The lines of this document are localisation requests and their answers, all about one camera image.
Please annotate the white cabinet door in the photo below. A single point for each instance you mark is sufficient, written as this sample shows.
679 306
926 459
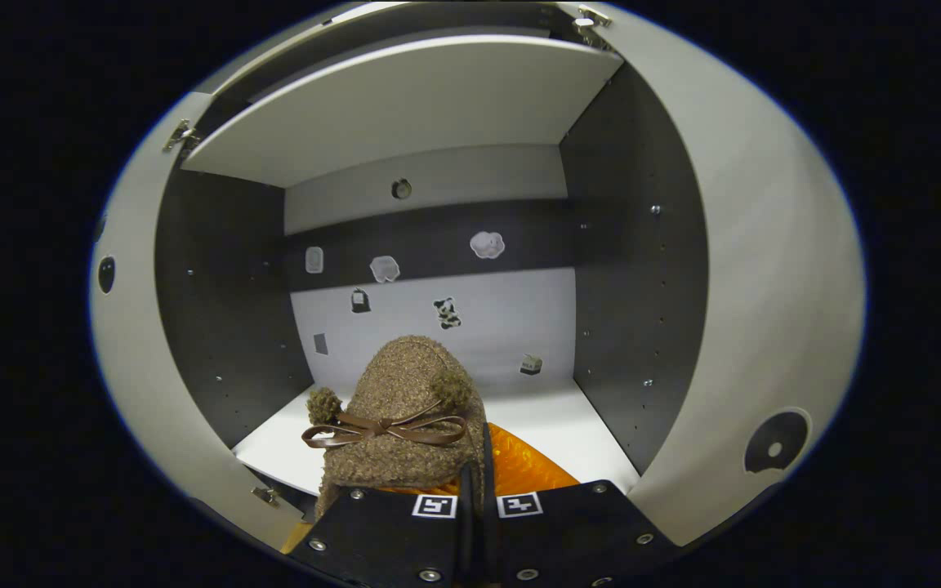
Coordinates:
764 286
152 392

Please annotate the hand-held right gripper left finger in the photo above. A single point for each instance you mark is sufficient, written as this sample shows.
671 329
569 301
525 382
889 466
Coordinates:
381 531

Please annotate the white grey shoe cabinet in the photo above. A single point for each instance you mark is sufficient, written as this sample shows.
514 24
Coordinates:
438 106

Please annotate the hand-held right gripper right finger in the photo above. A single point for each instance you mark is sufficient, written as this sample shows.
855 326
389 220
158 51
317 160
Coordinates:
568 531

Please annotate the brown fuzzy shoe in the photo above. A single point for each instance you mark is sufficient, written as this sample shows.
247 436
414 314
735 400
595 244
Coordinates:
405 384

